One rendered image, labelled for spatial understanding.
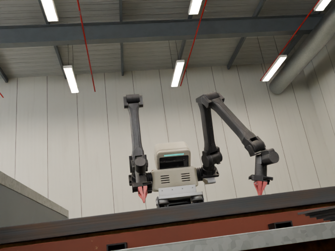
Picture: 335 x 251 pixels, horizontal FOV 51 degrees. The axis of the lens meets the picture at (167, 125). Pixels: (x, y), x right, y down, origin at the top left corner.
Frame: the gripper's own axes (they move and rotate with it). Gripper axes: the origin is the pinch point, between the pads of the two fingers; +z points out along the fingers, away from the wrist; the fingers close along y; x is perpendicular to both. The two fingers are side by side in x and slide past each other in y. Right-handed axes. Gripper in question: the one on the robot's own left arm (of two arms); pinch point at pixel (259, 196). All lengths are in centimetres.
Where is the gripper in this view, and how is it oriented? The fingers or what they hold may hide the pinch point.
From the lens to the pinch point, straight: 173.2
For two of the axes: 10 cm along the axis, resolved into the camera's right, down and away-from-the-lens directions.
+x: -0.7, 3.3, 9.4
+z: -1.2, 9.3, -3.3
